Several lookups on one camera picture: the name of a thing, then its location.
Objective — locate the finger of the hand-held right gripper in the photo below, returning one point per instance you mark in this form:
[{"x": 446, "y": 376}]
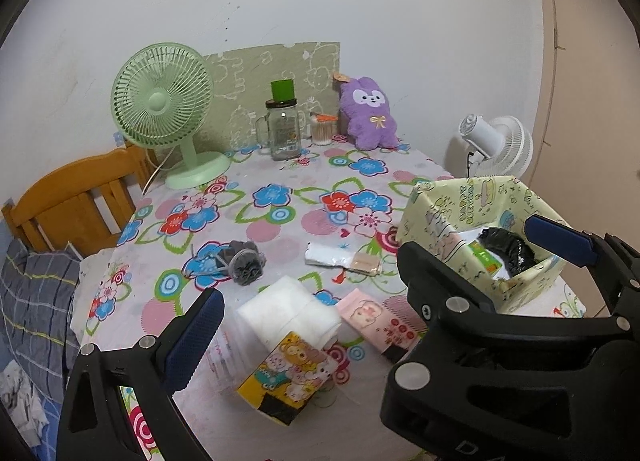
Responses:
[
  {"x": 450, "y": 286},
  {"x": 560, "y": 238}
]

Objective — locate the cartoon bear tissue pack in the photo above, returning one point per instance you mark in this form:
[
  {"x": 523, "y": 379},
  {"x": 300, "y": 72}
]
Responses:
[{"x": 285, "y": 376}]

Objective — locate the green patterned board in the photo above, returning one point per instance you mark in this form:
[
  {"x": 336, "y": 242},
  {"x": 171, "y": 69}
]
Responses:
[{"x": 250, "y": 76}]

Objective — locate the pink tissue packet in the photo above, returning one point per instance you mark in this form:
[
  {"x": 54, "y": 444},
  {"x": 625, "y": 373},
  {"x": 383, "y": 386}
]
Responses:
[{"x": 380, "y": 326}]

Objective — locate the white paper sheet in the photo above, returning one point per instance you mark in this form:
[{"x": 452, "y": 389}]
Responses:
[{"x": 470, "y": 235}]

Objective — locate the grey sock bundle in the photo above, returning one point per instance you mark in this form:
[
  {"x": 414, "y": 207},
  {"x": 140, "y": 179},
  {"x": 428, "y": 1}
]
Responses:
[{"x": 245, "y": 263}]

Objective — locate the floral tablecloth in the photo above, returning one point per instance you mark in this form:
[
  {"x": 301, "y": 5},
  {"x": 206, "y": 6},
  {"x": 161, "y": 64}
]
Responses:
[{"x": 300, "y": 206}]

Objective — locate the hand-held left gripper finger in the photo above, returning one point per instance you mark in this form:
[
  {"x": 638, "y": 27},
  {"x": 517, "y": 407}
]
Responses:
[{"x": 200, "y": 328}]

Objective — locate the clear plastic bag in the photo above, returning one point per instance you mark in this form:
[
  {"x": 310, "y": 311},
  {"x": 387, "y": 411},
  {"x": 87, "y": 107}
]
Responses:
[{"x": 223, "y": 363}]

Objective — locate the green desk fan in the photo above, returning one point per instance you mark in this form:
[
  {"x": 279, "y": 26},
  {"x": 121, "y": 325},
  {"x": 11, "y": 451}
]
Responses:
[{"x": 160, "y": 101}]

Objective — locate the blue bed sheet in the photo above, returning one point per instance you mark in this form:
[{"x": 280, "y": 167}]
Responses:
[{"x": 50, "y": 413}]

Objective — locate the yellow cartoon storage box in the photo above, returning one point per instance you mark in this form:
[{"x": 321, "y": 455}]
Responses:
[{"x": 440, "y": 211}]

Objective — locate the white crumpled cloth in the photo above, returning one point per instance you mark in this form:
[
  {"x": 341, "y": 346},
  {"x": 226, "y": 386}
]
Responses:
[{"x": 17, "y": 391}]

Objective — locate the glass jar mug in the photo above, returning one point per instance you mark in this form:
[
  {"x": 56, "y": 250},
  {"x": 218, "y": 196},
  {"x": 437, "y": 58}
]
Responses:
[{"x": 285, "y": 133}]

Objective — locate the black plastic bag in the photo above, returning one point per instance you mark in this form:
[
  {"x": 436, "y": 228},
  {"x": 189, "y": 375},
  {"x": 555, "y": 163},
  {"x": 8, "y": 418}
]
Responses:
[{"x": 505, "y": 248}]

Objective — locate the cotton swab jar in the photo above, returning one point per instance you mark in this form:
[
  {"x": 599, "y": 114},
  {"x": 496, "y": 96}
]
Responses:
[{"x": 323, "y": 131}]

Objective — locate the green orange packet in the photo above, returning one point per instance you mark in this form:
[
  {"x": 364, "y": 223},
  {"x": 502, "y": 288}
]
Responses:
[{"x": 482, "y": 258}]

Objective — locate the grey plaid cloth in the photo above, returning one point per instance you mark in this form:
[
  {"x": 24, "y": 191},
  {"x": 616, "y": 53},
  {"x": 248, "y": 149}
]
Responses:
[{"x": 40, "y": 301}]

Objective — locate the white desk fan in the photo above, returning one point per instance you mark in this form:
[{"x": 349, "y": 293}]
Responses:
[{"x": 492, "y": 138}]

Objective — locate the white packet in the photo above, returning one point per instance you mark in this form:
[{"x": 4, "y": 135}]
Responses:
[{"x": 325, "y": 257}]

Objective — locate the green cap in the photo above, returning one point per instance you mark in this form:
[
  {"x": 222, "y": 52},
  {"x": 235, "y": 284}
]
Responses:
[{"x": 283, "y": 90}]

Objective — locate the purple plush bunny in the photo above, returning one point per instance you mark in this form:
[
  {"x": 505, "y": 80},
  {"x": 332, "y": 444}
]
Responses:
[{"x": 370, "y": 116}]

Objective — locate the white tissue pack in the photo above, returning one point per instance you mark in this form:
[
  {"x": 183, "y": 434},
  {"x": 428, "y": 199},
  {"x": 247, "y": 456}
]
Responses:
[{"x": 285, "y": 306}]

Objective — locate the wooden chair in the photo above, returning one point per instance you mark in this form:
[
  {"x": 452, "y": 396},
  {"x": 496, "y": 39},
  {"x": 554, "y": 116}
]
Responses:
[{"x": 75, "y": 201}]

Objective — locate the beige pad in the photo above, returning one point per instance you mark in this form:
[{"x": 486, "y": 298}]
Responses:
[{"x": 365, "y": 263}]

